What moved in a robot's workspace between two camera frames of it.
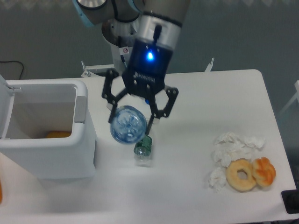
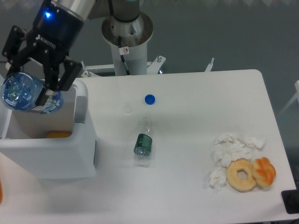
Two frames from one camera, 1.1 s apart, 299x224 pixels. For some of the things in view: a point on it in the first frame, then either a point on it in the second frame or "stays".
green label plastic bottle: (142, 152) stays
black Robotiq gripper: (149, 62) -> (55, 31)
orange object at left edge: (1, 193) stays
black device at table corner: (291, 200) stays
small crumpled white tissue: (217, 179) stays
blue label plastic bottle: (128, 125) -> (19, 90)
